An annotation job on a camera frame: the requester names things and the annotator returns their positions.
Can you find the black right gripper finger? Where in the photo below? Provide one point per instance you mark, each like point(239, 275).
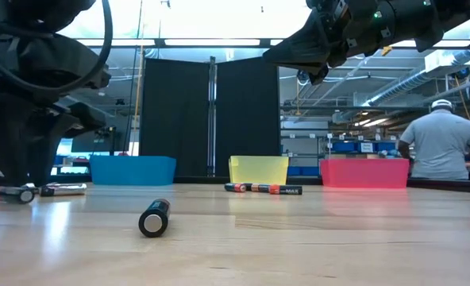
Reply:
point(302, 47)
point(319, 75)

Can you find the shelf with blue bins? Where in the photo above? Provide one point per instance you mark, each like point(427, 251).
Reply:
point(362, 147)

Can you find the blue plastic bin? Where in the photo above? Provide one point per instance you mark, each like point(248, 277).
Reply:
point(132, 171)

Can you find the person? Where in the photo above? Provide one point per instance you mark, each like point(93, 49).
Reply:
point(441, 143)

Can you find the copper black Duracell battery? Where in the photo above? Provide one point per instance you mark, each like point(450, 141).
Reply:
point(235, 187)

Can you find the black divider panel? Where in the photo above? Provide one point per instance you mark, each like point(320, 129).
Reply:
point(175, 119)
point(247, 119)

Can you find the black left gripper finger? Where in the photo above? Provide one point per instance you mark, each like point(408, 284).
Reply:
point(46, 151)
point(12, 151)

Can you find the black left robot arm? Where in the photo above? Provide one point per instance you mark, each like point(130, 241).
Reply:
point(40, 8)

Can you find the silver ventilation duct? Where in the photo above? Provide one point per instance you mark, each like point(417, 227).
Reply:
point(409, 79)

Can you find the red plastic bin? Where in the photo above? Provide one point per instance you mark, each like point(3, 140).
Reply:
point(364, 172)

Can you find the yellow plastic bin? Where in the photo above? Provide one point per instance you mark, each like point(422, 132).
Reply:
point(259, 168)

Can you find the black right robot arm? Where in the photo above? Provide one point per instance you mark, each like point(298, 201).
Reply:
point(437, 16)

